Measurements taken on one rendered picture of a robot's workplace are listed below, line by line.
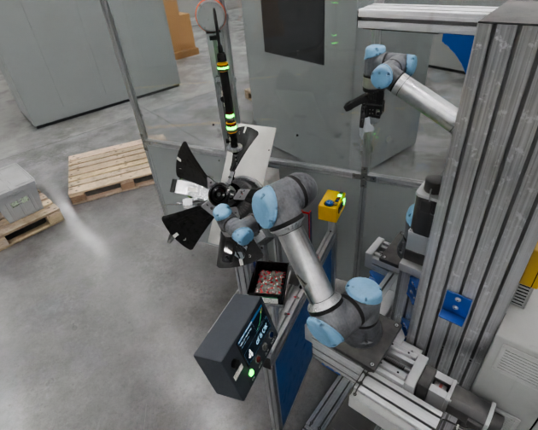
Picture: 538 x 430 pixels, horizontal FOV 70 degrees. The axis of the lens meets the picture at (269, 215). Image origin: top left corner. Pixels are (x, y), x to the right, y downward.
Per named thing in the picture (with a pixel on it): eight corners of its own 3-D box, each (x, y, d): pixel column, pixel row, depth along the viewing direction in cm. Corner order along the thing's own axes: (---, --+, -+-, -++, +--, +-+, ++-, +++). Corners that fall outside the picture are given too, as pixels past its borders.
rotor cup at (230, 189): (215, 188, 198) (201, 185, 186) (239, 179, 193) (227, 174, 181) (222, 215, 195) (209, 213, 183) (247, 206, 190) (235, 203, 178)
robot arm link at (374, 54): (383, 49, 138) (361, 47, 143) (380, 79, 145) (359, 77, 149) (391, 44, 143) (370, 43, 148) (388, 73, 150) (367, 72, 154)
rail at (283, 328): (330, 234, 220) (330, 223, 215) (337, 235, 219) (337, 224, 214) (262, 367, 156) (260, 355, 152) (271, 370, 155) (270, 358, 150)
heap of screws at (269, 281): (259, 272, 195) (258, 268, 194) (286, 274, 193) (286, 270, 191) (251, 300, 181) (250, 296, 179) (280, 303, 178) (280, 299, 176)
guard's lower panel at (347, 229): (172, 231, 353) (146, 142, 299) (485, 315, 254) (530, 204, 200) (170, 234, 351) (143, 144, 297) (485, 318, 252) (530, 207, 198)
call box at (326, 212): (327, 205, 212) (327, 188, 205) (345, 208, 208) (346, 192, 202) (318, 221, 200) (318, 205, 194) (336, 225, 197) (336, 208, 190)
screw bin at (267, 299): (257, 270, 197) (255, 260, 193) (289, 272, 194) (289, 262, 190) (248, 303, 180) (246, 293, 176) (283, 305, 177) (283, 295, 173)
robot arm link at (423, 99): (481, 170, 126) (362, 86, 135) (488, 155, 133) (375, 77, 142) (507, 144, 117) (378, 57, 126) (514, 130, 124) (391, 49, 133)
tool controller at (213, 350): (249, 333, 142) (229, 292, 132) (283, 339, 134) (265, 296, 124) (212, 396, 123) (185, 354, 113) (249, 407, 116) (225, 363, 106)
